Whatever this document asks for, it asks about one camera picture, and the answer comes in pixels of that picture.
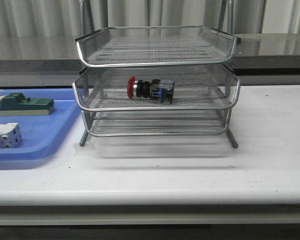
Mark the red emergency stop button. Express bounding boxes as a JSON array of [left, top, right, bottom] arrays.
[[127, 76, 175, 104]]

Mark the blue plastic tray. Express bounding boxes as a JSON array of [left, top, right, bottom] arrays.
[[0, 88, 81, 161]]

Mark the grey stone counter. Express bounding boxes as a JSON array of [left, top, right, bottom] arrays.
[[0, 33, 300, 88]]

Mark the white circuit breaker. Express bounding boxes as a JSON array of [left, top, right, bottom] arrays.
[[0, 122, 22, 149]]

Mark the silver rack frame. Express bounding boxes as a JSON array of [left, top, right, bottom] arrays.
[[79, 0, 239, 150]]

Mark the green white switch module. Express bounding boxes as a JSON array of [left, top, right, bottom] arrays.
[[0, 92, 55, 117]]

